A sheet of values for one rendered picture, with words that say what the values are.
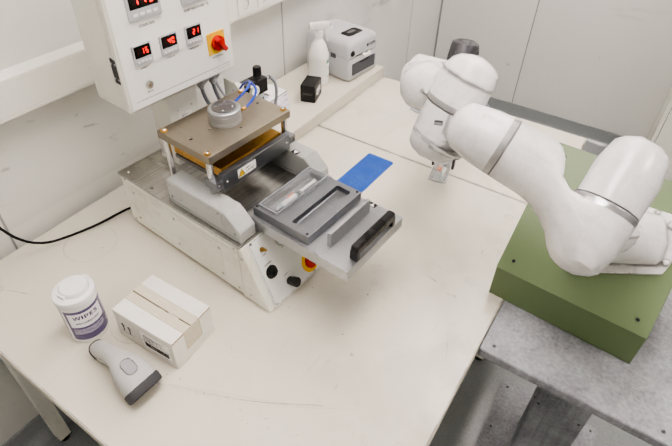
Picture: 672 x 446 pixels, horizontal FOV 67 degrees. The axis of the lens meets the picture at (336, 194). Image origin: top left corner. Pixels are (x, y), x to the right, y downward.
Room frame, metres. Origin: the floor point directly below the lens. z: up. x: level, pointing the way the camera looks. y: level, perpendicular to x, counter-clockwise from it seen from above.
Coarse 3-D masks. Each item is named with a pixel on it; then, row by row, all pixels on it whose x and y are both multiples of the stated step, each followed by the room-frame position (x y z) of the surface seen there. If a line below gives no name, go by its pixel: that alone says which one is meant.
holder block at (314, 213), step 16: (272, 192) 0.94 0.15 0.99; (320, 192) 0.94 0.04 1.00; (336, 192) 0.96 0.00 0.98; (352, 192) 0.94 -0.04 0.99; (256, 208) 0.88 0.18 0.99; (288, 208) 0.88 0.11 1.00; (304, 208) 0.88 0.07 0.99; (320, 208) 0.90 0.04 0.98; (336, 208) 0.88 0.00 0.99; (272, 224) 0.85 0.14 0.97; (288, 224) 0.83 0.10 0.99; (304, 224) 0.84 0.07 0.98; (320, 224) 0.83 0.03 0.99; (304, 240) 0.79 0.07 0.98
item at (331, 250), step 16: (352, 208) 0.91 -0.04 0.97; (368, 208) 0.90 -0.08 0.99; (384, 208) 0.92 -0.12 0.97; (256, 224) 0.87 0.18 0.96; (336, 224) 0.86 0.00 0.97; (352, 224) 0.85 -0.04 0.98; (368, 224) 0.86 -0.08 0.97; (400, 224) 0.88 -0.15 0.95; (288, 240) 0.81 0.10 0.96; (320, 240) 0.80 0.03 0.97; (336, 240) 0.80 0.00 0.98; (352, 240) 0.81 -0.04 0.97; (384, 240) 0.83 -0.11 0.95; (304, 256) 0.78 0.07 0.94; (320, 256) 0.76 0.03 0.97; (336, 256) 0.76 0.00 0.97; (368, 256) 0.78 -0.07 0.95; (336, 272) 0.73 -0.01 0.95; (352, 272) 0.73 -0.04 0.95
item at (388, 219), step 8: (384, 216) 0.84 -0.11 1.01; (392, 216) 0.85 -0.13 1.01; (376, 224) 0.82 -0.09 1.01; (384, 224) 0.82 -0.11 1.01; (392, 224) 0.85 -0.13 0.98; (368, 232) 0.79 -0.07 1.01; (376, 232) 0.80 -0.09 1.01; (360, 240) 0.77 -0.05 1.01; (368, 240) 0.77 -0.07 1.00; (352, 248) 0.75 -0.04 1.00; (360, 248) 0.75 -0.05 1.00; (352, 256) 0.75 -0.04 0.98
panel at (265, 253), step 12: (252, 240) 0.85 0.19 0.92; (264, 240) 0.86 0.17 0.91; (252, 252) 0.83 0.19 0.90; (264, 252) 0.85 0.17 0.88; (276, 252) 0.87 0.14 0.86; (288, 252) 0.89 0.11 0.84; (264, 264) 0.83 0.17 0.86; (276, 264) 0.85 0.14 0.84; (288, 264) 0.87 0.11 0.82; (300, 264) 0.89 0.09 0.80; (264, 276) 0.81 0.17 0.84; (276, 276) 0.83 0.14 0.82; (288, 276) 0.85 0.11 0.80; (300, 276) 0.87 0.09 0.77; (276, 288) 0.81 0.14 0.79; (288, 288) 0.83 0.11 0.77; (276, 300) 0.80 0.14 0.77
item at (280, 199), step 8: (312, 168) 1.02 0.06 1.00; (304, 176) 0.99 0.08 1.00; (312, 176) 0.99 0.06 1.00; (320, 176) 0.99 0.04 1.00; (288, 184) 0.96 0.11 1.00; (296, 184) 0.96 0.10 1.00; (304, 184) 0.96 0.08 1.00; (312, 184) 0.96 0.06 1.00; (280, 192) 0.93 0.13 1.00; (288, 192) 0.93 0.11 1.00; (296, 192) 0.93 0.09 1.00; (264, 200) 0.90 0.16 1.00; (272, 200) 0.90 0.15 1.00; (280, 200) 0.90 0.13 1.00; (288, 200) 0.90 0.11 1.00; (272, 208) 0.87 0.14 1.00; (280, 208) 0.87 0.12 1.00
